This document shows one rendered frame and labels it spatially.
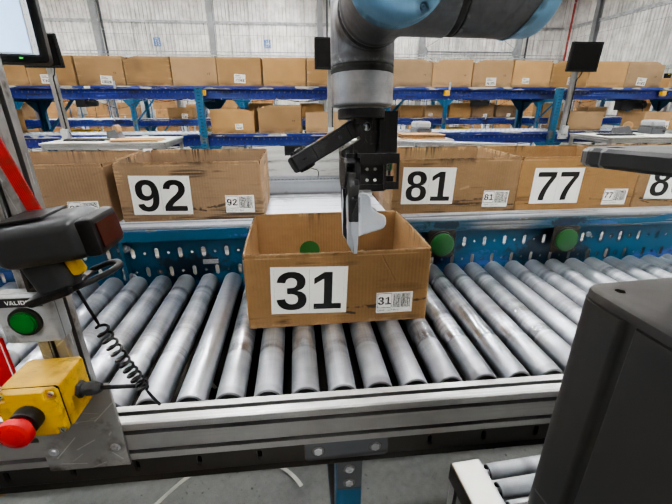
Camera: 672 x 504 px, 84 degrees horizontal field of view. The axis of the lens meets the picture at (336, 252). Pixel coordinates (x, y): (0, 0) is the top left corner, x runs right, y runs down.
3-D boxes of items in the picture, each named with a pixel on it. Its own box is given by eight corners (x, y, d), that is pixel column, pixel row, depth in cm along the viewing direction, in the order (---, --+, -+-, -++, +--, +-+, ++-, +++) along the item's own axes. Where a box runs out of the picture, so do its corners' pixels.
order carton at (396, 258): (248, 329, 80) (240, 256, 74) (258, 271, 107) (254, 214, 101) (426, 318, 84) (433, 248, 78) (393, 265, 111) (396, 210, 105)
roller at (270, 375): (264, 423, 64) (246, 405, 62) (276, 285, 112) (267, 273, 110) (288, 410, 64) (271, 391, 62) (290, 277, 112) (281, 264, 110)
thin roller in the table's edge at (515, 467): (492, 473, 49) (672, 443, 53) (484, 460, 51) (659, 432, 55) (489, 484, 50) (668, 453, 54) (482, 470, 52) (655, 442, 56)
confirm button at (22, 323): (13, 335, 46) (5, 314, 45) (21, 328, 48) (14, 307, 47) (39, 334, 47) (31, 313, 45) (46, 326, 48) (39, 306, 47)
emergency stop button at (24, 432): (-3, 454, 44) (-15, 429, 42) (22, 424, 48) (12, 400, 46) (33, 451, 44) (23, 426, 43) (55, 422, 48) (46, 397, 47)
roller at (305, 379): (294, 418, 64) (289, 396, 63) (294, 282, 112) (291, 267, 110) (322, 413, 65) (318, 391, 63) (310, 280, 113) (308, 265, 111)
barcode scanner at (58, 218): (121, 298, 43) (85, 210, 39) (15, 316, 42) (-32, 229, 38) (143, 273, 49) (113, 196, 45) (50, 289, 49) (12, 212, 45)
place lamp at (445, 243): (430, 257, 111) (432, 235, 108) (429, 255, 112) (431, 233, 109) (453, 256, 111) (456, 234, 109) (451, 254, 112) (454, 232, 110)
